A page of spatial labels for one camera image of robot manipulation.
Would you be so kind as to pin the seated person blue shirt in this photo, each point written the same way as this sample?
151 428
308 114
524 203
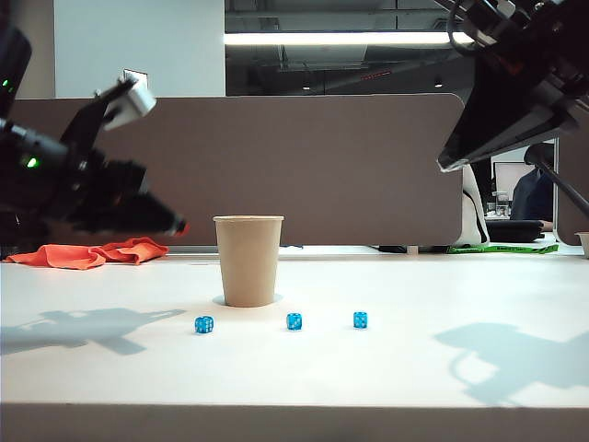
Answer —
529 198

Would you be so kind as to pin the white chair back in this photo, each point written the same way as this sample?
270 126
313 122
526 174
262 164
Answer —
474 221

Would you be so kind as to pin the white lit monitor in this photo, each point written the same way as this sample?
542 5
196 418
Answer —
506 177

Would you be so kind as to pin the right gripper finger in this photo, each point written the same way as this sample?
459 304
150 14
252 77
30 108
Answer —
529 131
488 110

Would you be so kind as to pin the metal wall outlet plate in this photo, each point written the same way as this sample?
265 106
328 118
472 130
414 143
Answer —
140 73

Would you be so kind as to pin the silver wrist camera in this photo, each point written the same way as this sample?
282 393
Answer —
494 20
138 101

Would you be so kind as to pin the clear drinking glass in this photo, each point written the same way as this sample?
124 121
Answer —
501 205

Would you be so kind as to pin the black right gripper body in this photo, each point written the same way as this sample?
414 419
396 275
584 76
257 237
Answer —
547 50

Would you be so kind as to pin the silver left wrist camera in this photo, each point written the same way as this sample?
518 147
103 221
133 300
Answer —
138 101

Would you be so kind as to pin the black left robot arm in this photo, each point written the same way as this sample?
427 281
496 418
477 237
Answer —
23 193

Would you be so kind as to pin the brown desk divider panel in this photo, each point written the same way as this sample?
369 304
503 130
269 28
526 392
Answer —
299 161
575 225

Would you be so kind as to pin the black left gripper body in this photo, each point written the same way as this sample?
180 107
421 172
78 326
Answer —
101 184

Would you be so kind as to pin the beige paper bowl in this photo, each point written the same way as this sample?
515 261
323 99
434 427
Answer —
583 244

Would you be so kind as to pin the blue die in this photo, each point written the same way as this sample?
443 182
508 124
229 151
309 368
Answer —
204 325
360 320
294 321

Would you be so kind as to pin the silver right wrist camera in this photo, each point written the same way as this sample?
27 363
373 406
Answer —
494 20

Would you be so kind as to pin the orange cloth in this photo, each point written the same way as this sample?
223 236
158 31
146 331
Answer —
69 255

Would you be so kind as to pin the red die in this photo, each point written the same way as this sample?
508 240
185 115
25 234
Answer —
183 227

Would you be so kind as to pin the black pole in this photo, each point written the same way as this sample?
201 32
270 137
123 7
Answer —
566 189

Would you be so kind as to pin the brown paper cup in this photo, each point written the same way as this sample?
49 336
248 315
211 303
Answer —
248 262

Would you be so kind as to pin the black bag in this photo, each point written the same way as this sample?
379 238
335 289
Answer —
515 230

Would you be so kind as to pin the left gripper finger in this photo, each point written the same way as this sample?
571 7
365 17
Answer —
161 205
133 218

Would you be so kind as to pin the flat black object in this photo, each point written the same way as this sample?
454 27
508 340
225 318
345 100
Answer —
391 249

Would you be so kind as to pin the black monitor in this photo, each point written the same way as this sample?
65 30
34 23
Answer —
481 179

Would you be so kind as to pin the green tape strip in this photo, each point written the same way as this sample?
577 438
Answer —
506 249

